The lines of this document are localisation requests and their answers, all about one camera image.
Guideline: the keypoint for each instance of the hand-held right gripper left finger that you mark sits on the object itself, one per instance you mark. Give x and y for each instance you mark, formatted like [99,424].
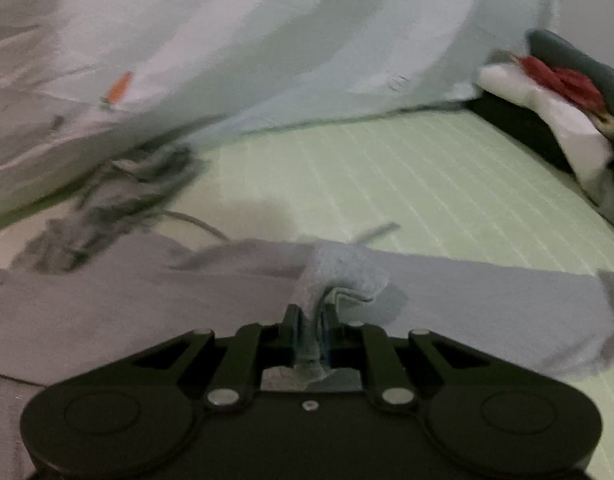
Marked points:
[293,332]

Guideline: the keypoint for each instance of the dark cloth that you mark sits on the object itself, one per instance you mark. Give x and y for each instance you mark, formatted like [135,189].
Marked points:
[517,125]

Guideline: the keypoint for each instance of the carrot print blanket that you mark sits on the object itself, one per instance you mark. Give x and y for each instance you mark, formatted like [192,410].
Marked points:
[287,35]

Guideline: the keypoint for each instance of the grey sweatshirt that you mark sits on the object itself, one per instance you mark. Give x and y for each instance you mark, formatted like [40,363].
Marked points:
[437,300]

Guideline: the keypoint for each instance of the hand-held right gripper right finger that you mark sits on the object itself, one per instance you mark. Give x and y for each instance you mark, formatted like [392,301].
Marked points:
[332,337]

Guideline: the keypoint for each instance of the dark teal cushion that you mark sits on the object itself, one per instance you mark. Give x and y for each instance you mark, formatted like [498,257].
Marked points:
[577,55]

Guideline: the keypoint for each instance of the white and red cloth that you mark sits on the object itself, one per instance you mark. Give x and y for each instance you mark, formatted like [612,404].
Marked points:
[552,105]

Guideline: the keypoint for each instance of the green grid cutting mat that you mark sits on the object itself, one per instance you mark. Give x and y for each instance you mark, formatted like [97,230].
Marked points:
[387,175]

